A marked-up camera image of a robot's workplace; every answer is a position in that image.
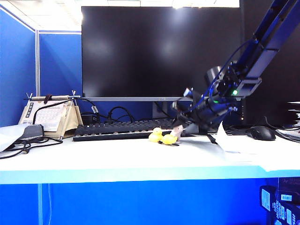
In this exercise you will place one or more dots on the dark box with white label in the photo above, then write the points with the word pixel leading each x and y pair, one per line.
pixel 266 198

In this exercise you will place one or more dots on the pink white doll figure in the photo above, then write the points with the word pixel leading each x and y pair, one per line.
pixel 177 132

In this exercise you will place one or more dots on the yellow Pichu figure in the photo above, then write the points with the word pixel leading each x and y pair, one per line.
pixel 169 139

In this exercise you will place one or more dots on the desk calendar with beige stand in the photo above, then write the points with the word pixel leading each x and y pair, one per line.
pixel 50 114

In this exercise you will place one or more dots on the black flat strip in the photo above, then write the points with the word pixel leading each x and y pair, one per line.
pixel 212 138

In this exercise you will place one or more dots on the large black widescreen monitor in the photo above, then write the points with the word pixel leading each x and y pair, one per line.
pixel 140 54

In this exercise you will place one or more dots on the white paper sheet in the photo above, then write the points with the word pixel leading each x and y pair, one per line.
pixel 222 138

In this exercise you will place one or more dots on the yellow rubber duck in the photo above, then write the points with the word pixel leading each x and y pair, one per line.
pixel 155 137

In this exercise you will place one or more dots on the black power adapter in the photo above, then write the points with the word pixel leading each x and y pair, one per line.
pixel 88 118

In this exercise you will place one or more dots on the silver partition post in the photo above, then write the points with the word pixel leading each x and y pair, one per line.
pixel 37 65

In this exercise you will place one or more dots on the grey monitor stand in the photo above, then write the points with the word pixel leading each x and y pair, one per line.
pixel 158 110

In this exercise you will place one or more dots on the black computer mouse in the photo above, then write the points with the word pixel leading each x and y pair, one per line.
pixel 261 133

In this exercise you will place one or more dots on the blue black right robot arm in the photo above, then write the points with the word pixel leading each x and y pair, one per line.
pixel 264 47

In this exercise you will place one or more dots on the black vertical monitor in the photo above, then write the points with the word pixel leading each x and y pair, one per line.
pixel 286 77

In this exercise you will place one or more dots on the dark blue printed box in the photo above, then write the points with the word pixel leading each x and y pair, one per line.
pixel 287 214

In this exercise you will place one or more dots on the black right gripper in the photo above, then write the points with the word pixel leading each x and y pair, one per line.
pixel 208 112

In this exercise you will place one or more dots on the black mechanical keyboard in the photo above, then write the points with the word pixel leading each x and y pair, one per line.
pixel 110 130

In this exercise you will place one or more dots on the dark printed carton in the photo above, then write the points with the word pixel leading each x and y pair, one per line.
pixel 289 187

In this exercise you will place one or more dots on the stack of papers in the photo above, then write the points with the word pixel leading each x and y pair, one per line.
pixel 294 117

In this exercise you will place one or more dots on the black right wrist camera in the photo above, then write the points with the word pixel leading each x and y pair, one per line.
pixel 191 93

